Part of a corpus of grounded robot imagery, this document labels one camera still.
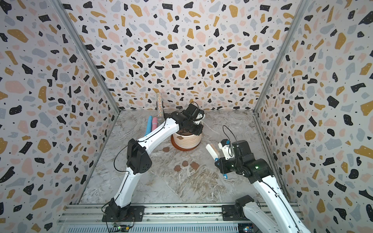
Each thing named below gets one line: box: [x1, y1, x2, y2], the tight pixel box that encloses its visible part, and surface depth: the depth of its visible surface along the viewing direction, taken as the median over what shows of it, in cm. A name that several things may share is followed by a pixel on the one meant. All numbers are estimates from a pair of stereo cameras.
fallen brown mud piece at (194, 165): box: [189, 161, 200, 171], surface depth 94 cm
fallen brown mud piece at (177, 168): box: [173, 165, 183, 172], surface depth 92 cm
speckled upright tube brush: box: [156, 92, 164, 118], surface depth 101 cm
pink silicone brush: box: [152, 116, 158, 131], surface depth 112 cm
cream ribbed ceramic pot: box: [172, 132, 203, 150], surface depth 92 cm
